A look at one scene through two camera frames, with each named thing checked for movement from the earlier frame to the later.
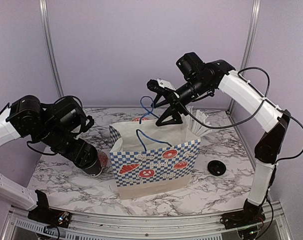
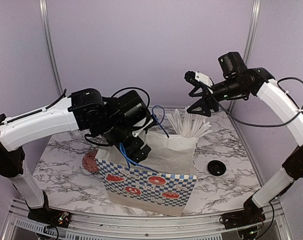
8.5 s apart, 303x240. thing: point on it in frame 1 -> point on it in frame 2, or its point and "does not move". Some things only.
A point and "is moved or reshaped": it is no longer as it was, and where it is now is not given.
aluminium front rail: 212,226 does not move
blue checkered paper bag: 149,161 is moved or reshaped
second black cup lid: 216,167 does not move
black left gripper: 79,154 -> 141,155
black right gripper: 175,102 -> 207,96
